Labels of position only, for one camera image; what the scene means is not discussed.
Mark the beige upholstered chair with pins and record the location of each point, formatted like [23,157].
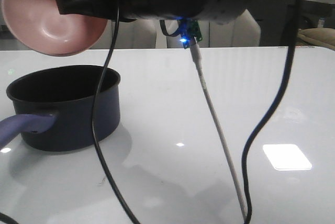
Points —
[139,34]
[244,31]

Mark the left beige upholstered chair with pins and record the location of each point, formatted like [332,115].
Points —
[139,34]

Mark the pink bowl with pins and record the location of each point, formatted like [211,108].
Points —
[39,25]

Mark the beige cushion at right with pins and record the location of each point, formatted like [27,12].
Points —
[321,37]

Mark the dark grey sideboard counter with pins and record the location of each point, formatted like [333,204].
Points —
[273,16]

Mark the right beige upholstered chair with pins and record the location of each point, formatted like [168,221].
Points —
[244,31]

